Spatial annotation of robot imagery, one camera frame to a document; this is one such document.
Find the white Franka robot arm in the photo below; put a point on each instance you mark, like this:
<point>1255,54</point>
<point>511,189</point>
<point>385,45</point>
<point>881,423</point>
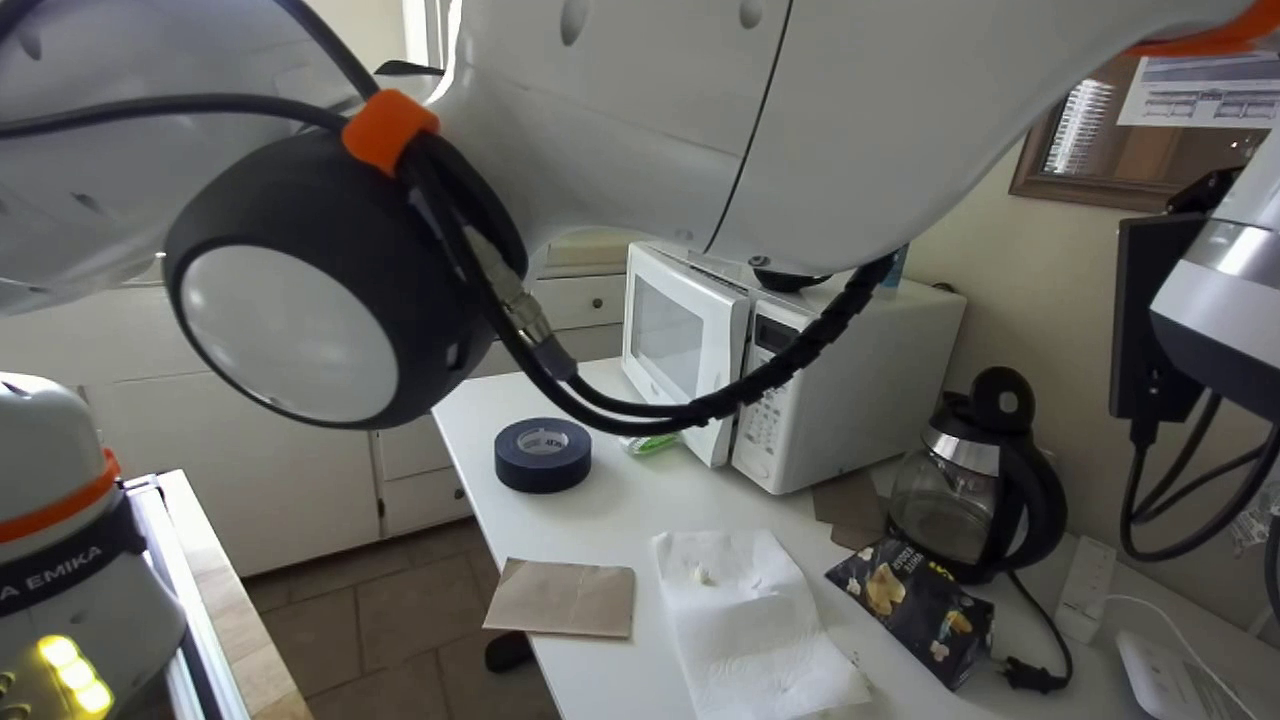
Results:
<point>601,104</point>

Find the small green white packet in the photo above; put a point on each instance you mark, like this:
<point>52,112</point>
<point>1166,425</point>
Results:
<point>652,444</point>

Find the black tape roll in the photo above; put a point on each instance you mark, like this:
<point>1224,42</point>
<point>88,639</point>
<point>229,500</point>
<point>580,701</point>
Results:
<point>543,452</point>

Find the white microwave oven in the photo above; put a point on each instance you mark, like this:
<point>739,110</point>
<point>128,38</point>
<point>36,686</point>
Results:
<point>815,386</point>

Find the brown cardboard sheet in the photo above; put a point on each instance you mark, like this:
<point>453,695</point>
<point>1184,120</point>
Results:
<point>561,601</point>

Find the white plastic bag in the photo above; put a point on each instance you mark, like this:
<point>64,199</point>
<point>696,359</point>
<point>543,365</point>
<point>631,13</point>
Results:
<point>746,624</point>

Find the white kitchen cabinet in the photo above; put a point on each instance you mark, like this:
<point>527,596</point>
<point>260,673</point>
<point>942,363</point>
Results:
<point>306,495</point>

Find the black packet yellow print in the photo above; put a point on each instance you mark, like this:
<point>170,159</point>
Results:
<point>915,607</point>

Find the white USB charger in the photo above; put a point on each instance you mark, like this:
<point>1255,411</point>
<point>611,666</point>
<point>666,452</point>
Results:
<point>1085,574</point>

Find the white pinned paper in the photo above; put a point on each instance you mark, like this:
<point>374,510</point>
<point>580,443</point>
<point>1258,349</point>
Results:
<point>1076,127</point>

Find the black rectangular box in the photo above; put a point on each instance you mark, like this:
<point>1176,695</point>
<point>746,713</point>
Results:
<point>1152,323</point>

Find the brown cork board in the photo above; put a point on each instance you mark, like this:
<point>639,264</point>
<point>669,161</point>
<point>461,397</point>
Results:
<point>1134,166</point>

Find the white flat labelled device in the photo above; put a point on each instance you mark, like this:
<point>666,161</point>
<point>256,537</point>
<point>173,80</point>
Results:
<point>1162,681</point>

